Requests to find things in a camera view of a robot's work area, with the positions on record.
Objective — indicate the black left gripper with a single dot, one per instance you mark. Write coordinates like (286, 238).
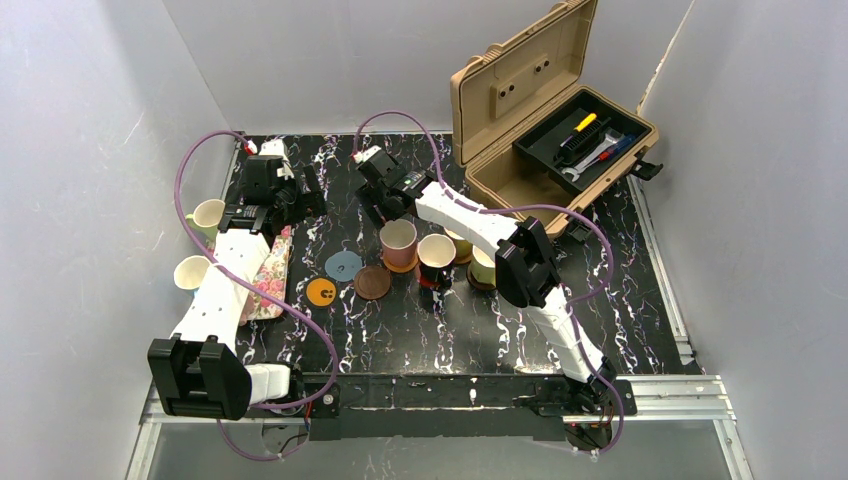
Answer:
(295, 196)

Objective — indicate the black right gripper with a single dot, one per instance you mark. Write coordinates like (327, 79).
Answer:
(374, 195)

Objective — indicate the pink mug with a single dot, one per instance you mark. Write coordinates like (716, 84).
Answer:
(399, 241)

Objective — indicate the blue grey coaster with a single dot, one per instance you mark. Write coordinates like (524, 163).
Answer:
(343, 266)

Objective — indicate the olive mug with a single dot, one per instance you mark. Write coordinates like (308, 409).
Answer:
(436, 252)

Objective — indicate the orange smiley coaster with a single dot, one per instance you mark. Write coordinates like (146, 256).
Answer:
(321, 292)

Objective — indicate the dark brown coaster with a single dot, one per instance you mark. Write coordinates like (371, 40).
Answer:
(372, 282)

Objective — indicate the peach mug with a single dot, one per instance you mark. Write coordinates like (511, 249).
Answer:
(463, 248)

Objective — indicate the green mug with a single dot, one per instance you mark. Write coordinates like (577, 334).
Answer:
(204, 220)

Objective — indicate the yellow mug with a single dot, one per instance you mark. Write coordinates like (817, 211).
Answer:
(482, 268)

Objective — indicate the blue mug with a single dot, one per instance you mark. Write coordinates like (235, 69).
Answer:
(189, 274)

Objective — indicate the orange wooden coaster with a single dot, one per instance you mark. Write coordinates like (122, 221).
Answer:
(401, 269)

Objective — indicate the red coaster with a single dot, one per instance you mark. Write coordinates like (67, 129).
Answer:
(429, 280)

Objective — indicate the dark walnut coaster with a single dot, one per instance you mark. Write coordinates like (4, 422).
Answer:
(478, 285)

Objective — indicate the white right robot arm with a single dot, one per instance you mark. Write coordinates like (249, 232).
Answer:
(526, 271)

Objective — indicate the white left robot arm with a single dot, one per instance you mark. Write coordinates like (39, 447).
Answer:
(195, 370)

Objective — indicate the floral tray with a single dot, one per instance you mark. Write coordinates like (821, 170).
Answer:
(272, 279)

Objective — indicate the tan plastic toolbox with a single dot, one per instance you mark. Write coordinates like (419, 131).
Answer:
(501, 94)

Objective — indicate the black toolbox tray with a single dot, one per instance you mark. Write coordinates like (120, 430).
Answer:
(540, 144)

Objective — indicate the red blue screwdriver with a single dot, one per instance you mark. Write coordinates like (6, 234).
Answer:
(622, 144)

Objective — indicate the silver wrench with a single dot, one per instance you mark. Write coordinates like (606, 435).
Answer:
(577, 170)

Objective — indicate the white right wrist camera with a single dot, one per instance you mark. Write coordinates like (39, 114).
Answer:
(365, 155)

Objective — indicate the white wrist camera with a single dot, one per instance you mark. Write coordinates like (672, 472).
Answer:
(277, 149)
(365, 155)

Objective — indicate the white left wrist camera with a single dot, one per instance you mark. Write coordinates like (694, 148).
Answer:
(277, 149)

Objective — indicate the yellow handled screwdriver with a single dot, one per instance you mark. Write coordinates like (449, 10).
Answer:
(582, 125)

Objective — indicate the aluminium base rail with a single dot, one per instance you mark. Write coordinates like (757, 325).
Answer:
(457, 427)

